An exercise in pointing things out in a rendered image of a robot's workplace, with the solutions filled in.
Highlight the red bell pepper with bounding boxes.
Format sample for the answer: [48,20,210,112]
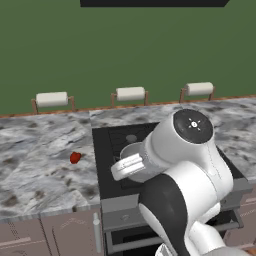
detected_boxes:
[69,151,83,165]

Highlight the grey cupboard door handle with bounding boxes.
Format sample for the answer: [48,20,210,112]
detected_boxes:
[92,212,102,254]

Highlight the mauve cupboard run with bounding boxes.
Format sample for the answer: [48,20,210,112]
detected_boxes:
[222,190,256,252]

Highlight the mauve cupboard door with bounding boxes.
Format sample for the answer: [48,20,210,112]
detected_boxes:
[0,215,51,256]
[39,209,105,256]

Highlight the black and grey stove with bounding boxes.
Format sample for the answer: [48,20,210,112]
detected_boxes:
[91,121,254,256]

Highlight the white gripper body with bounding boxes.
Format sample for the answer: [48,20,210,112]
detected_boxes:
[110,152,147,182]

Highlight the grey oven door handle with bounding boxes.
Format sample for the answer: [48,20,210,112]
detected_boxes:
[105,219,244,255]

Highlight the black range hood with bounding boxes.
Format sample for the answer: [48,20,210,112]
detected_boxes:
[79,0,231,8]

